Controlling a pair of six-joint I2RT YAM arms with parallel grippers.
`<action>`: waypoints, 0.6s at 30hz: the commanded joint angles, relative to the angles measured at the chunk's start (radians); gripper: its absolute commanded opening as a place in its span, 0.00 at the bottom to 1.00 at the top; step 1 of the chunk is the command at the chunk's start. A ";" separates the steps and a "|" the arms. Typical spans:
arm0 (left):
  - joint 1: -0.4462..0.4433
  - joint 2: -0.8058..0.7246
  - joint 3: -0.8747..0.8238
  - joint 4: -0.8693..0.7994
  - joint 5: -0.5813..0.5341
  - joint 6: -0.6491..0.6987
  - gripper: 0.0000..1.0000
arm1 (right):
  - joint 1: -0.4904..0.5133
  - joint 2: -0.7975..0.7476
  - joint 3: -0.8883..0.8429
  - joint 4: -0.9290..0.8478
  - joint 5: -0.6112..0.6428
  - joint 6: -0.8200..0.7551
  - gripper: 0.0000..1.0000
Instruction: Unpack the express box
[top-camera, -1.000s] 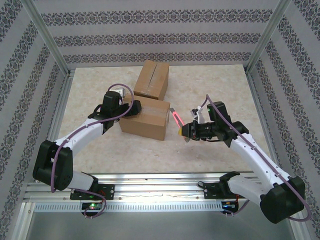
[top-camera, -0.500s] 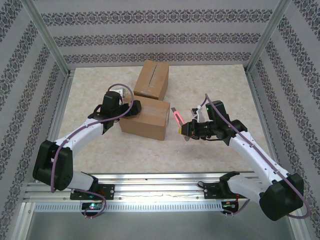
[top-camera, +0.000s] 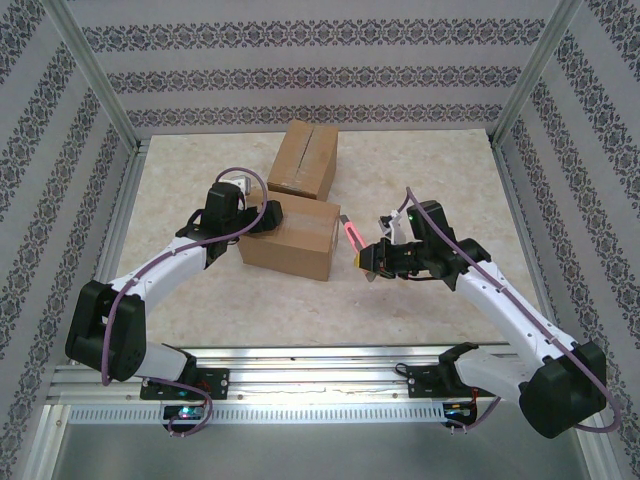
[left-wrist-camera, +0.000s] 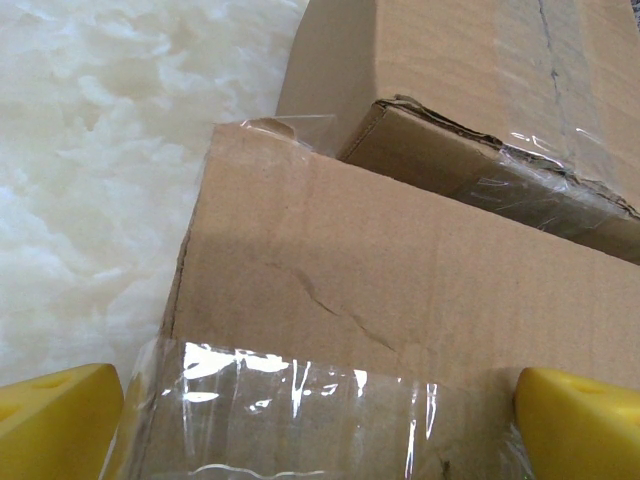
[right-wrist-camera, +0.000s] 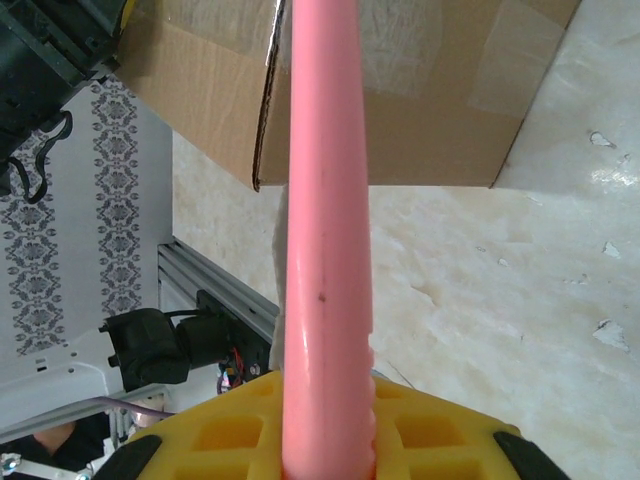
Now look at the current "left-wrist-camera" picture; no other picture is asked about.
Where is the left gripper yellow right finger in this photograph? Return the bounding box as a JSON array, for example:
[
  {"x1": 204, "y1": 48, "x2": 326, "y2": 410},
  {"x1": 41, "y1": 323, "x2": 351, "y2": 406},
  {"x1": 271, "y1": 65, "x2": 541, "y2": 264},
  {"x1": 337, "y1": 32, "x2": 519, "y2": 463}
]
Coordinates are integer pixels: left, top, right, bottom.
[{"x1": 514, "y1": 367, "x2": 640, "y2": 480}]

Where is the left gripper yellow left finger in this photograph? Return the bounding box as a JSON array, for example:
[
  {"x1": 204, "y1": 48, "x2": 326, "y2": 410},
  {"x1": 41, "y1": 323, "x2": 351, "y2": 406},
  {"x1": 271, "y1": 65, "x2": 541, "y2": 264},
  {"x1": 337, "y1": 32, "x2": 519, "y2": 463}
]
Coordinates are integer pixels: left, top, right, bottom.
[{"x1": 0, "y1": 363, "x2": 125, "y2": 480}]

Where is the taped brown cardboard box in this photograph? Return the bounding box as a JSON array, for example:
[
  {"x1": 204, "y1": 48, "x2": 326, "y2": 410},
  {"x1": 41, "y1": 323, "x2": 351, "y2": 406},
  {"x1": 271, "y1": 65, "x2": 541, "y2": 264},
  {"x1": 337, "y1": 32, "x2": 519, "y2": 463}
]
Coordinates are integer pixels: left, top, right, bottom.
[{"x1": 107, "y1": 114, "x2": 640, "y2": 480}]

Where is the brown cardboard box torn tape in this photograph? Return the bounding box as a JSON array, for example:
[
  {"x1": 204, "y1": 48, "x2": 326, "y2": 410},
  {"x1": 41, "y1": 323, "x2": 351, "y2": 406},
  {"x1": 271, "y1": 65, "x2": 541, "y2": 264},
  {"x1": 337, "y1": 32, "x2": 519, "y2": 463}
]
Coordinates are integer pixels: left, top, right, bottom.
[{"x1": 276, "y1": 0, "x2": 640, "y2": 266}]

